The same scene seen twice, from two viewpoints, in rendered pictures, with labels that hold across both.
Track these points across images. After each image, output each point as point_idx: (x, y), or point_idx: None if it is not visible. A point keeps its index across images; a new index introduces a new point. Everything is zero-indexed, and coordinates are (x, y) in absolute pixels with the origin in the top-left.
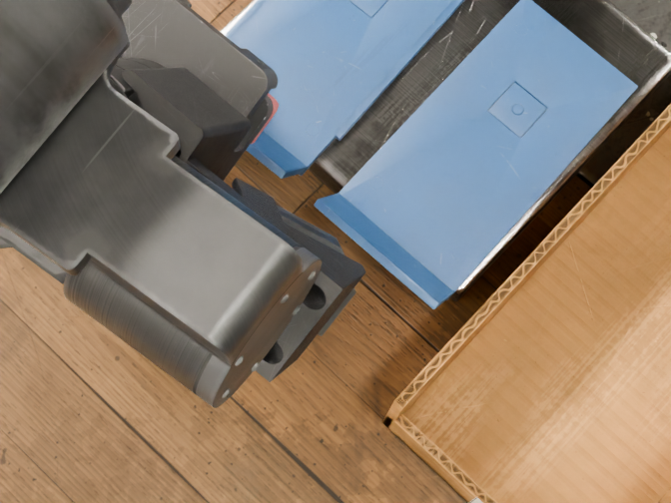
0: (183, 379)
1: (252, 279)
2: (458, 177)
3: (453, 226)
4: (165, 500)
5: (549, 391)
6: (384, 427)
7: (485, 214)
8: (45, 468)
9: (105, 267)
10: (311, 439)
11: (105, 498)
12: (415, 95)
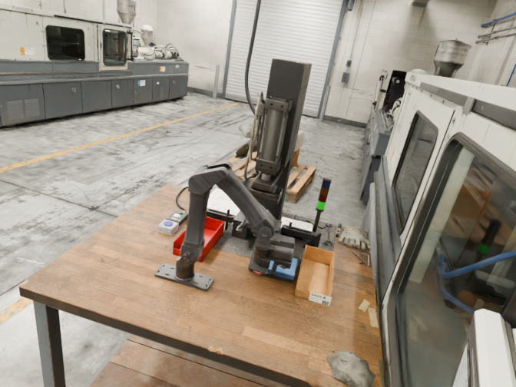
0: (289, 254)
1: (292, 239)
2: (286, 269)
3: (289, 273)
4: (276, 309)
5: (309, 287)
6: (294, 296)
7: (291, 272)
8: (259, 309)
9: (280, 243)
10: (287, 299)
11: (269, 310)
12: (276, 265)
